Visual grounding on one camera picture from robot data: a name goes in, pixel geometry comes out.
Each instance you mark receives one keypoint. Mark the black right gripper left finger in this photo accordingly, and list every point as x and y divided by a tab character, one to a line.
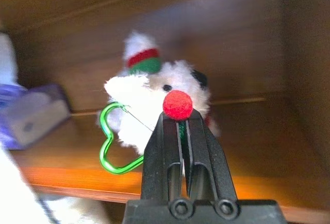
157	162

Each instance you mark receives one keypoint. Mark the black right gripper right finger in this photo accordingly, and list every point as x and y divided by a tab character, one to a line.
211	167

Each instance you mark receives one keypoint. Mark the white fuzzy toy green hat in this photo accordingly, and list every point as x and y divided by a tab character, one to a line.
139	100

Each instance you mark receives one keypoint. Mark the purple tissue box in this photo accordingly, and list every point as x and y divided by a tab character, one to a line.
33	115

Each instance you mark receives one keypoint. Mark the wooden cabinet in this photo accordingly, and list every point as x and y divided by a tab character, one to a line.
257	157

